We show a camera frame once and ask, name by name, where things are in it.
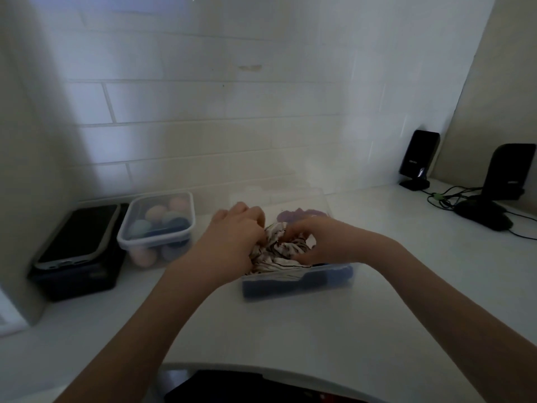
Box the black mouse cable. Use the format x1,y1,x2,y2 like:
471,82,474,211
503,209,537,241

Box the person's left forearm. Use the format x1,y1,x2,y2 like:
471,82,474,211
54,256,230,403

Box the person's left hand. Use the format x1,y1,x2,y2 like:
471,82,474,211
184,201,268,287

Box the dark speaker cable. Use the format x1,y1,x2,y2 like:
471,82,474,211
427,186,484,211

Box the clear plastic cloth container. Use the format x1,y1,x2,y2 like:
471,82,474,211
230,188,358,302

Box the white striped cloth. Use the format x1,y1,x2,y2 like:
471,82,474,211
247,222,318,276

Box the group of pastel balls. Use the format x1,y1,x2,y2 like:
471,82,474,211
127,197,192,265

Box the person's right forearm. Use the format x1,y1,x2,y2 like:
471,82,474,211
362,236,537,403

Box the clear lidded plastic container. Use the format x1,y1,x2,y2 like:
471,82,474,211
116,190,197,270

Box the dark blue cloth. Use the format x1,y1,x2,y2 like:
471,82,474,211
242,264,354,299

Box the person's right hand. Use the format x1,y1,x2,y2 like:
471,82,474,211
284,216,381,267

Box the black box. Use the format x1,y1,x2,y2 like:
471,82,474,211
28,203,130,302

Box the person's dark clothing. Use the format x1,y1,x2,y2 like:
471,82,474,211
163,370,366,403

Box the purple cloth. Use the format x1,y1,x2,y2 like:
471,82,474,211
277,207,330,226

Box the black desktop speaker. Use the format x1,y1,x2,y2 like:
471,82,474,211
398,129,441,192
479,143,537,202

